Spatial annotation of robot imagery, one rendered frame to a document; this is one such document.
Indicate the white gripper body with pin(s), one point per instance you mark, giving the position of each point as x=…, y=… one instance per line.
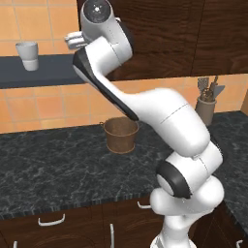
x=75, y=39

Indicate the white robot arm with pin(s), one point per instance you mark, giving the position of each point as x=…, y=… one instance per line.
x=174, y=119

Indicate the wide dark wood cabinet door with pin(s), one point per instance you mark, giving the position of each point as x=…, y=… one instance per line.
x=161, y=35

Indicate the narrow dark wood cabinet door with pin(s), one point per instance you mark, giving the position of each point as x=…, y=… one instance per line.
x=223, y=35

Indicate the dark wood base cabinet door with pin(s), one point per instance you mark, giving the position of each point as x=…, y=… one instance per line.
x=135, y=234
x=64, y=241
x=216, y=231

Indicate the white cup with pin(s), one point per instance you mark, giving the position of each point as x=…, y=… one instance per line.
x=28, y=55

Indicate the grey slotted spatula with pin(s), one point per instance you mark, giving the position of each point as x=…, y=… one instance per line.
x=202, y=83

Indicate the wooden spoon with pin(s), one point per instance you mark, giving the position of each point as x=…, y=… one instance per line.
x=213, y=84

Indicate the grey-brown utensil pot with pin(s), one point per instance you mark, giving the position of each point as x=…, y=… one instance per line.
x=205, y=111

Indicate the grey flat spatula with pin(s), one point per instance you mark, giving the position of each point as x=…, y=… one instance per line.
x=220, y=90

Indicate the dark wood drawer front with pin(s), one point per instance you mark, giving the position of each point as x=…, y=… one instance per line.
x=129, y=210
x=74, y=218

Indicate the dark grey wall shelf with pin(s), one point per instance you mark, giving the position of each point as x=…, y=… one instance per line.
x=48, y=71

